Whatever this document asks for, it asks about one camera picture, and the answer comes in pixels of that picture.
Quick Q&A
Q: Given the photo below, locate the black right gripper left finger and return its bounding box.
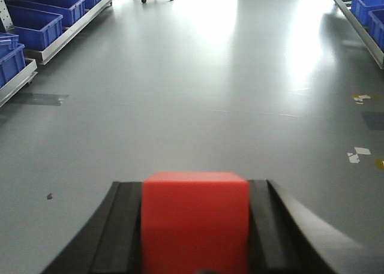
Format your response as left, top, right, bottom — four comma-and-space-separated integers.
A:
42, 182, 142, 273

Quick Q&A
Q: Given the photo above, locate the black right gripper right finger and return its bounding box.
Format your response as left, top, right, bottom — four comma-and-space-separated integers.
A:
248, 180, 383, 273

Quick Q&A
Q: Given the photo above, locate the red cube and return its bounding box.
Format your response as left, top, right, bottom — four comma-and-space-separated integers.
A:
140, 172, 250, 273

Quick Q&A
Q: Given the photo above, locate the blue crate on left rack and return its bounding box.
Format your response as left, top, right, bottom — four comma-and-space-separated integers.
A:
7, 5, 63, 51

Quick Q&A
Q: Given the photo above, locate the blue crate on rack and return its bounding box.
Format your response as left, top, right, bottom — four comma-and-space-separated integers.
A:
7, 5, 63, 51
351, 0, 383, 27

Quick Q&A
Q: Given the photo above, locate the blue crate on right rack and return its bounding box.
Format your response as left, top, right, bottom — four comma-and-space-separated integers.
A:
351, 0, 383, 27

